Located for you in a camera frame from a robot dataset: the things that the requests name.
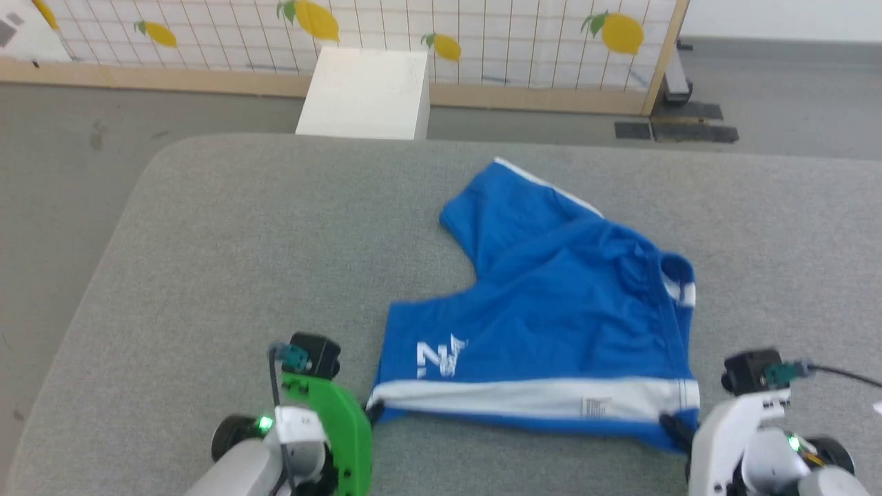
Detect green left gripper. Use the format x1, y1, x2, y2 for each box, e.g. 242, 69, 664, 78
281, 372, 384, 496

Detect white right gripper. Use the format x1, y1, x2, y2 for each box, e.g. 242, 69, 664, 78
658, 389, 793, 496

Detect blue shorts with white band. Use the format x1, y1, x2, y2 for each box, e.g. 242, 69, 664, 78
367, 157, 701, 454

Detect grey fabric sofa cushion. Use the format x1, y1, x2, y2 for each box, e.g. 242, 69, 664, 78
0, 134, 882, 496

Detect white rectangular box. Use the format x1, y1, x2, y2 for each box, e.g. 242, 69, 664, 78
295, 47, 431, 141

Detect grey metal partition foot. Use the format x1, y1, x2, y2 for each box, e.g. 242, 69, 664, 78
661, 40, 695, 105

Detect lemon print partition screen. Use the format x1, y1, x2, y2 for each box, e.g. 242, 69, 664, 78
0, 0, 690, 116

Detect white board panel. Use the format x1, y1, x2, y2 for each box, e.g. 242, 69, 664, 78
0, 0, 72, 63

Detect black cable with teal plug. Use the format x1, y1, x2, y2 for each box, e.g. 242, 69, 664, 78
763, 360, 882, 389
267, 342, 308, 496

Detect black floor base plate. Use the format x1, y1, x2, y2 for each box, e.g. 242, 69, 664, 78
651, 102, 740, 144

